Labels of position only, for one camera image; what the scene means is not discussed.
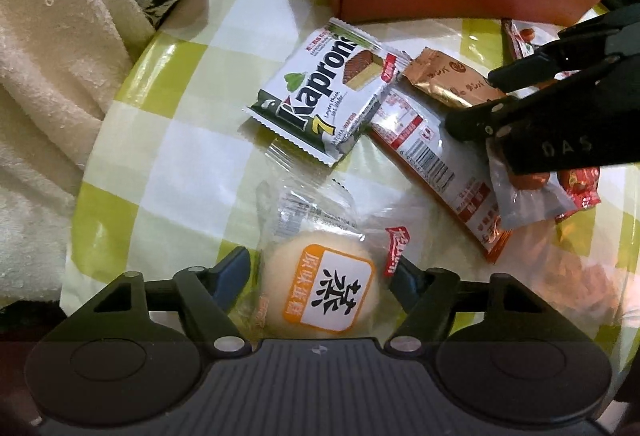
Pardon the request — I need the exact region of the gold foil snack packet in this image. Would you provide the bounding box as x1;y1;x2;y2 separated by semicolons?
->
404;48;506;109

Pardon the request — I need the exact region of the clear bag steamed cake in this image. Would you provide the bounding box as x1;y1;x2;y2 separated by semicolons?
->
245;139;425;338

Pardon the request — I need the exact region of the red white barcode snack packet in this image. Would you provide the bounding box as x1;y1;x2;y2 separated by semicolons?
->
370;82;510;263

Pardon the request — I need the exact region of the white red jujube snack packet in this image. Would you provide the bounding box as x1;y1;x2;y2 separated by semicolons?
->
487;19;601;230

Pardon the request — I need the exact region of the green white checkered tablecloth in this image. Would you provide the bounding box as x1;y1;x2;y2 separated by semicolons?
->
61;0;639;366

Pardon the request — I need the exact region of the Kapron wafer packet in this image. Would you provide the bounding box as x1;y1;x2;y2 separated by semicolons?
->
245;18;410;167

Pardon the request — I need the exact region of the cream fleece blanket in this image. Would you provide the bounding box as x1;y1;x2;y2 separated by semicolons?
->
1;0;154;304

